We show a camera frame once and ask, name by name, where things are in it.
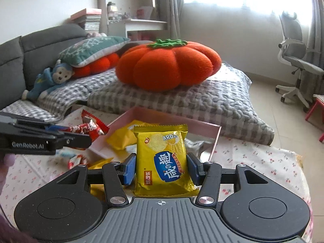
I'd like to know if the grey checked folded quilt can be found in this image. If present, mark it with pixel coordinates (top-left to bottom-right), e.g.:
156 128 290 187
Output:
87 63 275 146

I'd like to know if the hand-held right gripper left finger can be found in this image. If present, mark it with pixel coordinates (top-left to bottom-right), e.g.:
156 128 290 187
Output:
56 153 137 207

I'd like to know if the mustard yellow snack packet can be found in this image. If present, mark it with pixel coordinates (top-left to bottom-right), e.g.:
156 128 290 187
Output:
127 120 162 132
106 128 137 150

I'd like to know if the red white snack packet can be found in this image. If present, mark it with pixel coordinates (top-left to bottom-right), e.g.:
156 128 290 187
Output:
64 109 110 142
68 154 90 169

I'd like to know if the person's left hand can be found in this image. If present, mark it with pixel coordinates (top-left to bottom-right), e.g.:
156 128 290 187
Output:
0 154 15 168

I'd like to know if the grey checked sofa cover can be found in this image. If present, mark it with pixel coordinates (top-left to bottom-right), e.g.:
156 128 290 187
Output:
0 68 119 124

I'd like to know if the white blue snack packet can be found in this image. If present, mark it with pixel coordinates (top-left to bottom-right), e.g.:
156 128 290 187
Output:
54 149 76 159

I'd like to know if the green snowflake cushion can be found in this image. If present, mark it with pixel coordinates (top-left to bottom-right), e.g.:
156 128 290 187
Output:
58 36 131 68

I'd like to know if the grey office chair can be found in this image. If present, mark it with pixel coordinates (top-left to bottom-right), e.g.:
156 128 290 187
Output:
275 11 324 112

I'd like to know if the yellow cracker packet blue print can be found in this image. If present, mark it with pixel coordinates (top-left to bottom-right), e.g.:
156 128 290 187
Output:
133 124 200 197

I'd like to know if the grey curtain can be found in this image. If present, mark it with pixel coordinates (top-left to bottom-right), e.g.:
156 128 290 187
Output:
153 0 185 42
301 0 324 99

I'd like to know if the grey sofa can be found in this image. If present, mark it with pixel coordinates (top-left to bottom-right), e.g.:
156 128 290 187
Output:
0 23 89 110

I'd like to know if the small orange pumpkin cushion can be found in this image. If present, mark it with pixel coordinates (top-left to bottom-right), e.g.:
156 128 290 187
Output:
72 52 120 79

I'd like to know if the pink box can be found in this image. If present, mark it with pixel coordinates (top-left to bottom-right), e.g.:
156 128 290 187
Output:
86 107 222 165

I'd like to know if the pink child chair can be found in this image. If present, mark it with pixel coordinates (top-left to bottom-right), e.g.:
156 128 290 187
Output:
305 95 324 142

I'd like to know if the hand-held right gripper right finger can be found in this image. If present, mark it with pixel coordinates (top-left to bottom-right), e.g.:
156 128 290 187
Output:
187 152 269 206

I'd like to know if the blue monkey plush toy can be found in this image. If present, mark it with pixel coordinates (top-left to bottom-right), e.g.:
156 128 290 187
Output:
21 59 76 101

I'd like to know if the cherry print cloth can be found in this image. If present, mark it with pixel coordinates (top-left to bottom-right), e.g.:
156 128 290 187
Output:
0 106 314 243

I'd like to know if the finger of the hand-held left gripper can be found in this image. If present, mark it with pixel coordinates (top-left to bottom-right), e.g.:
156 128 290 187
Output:
38 122 67 132
51 132 92 150

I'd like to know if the large orange pumpkin cushion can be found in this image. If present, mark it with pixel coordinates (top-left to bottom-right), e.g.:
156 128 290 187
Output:
116 39 222 92

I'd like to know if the person's left forearm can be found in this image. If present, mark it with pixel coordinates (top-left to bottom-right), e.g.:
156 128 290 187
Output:
0 208 33 243

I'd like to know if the white bookshelf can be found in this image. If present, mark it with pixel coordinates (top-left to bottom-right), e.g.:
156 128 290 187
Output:
97 0 169 41

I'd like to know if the silver snack packet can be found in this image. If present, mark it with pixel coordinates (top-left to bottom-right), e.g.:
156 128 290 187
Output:
184 140 215 162

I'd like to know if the stack of books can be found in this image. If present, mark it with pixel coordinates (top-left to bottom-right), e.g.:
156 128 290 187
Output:
70 8 102 32

